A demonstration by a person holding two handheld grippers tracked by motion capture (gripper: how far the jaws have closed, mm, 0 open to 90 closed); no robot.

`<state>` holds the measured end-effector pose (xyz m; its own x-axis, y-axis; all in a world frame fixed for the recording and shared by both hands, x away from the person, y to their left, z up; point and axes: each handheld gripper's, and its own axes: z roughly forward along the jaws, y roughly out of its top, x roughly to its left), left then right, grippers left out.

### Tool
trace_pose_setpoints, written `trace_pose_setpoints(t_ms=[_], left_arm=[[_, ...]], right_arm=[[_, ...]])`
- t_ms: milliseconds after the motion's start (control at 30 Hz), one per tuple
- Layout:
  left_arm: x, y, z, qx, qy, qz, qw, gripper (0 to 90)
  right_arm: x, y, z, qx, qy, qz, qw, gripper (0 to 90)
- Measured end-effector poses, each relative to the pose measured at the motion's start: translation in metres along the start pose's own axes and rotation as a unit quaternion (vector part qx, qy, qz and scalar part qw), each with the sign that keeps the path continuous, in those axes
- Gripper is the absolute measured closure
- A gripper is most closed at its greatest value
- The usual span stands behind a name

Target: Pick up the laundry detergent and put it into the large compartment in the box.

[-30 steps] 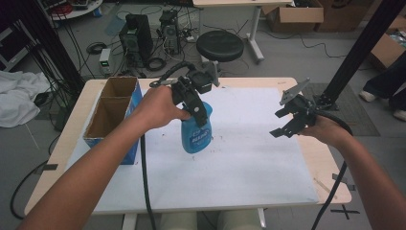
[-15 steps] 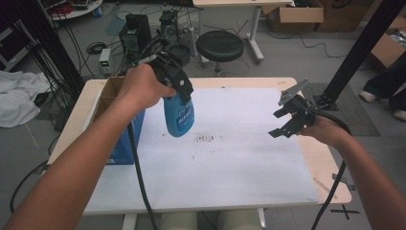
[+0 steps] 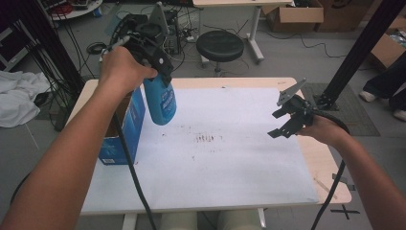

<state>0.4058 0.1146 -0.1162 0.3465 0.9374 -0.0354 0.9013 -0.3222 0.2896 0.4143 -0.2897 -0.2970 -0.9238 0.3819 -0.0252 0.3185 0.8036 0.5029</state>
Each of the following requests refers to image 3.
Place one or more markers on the white table mat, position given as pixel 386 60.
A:
pixel 223 172

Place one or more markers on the large brown cardboard box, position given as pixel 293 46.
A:
pixel 387 48

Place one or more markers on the grey floor mat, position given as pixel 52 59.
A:
pixel 354 115

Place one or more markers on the grey open computer tower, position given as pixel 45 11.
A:
pixel 174 35

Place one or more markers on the black round stool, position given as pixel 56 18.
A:
pixel 219 44

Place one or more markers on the person's left hand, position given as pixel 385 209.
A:
pixel 123 72

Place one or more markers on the person's right hand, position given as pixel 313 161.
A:
pixel 324 131

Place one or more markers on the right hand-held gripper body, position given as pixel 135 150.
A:
pixel 298 110

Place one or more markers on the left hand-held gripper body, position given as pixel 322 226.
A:
pixel 146 41

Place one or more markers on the closed brown cardboard box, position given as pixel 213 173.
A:
pixel 344 14

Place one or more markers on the open brown cardboard box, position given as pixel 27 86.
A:
pixel 293 19

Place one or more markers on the round white table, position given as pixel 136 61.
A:
pixel 79 11

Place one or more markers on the white cloth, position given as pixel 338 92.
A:
pixel 19 96

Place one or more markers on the blue cardboard box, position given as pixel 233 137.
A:
pixel 134 127

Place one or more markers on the white background table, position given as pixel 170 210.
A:
pixel 255 19

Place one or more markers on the blue plastic bottle white cap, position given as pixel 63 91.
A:
pixel 161 102

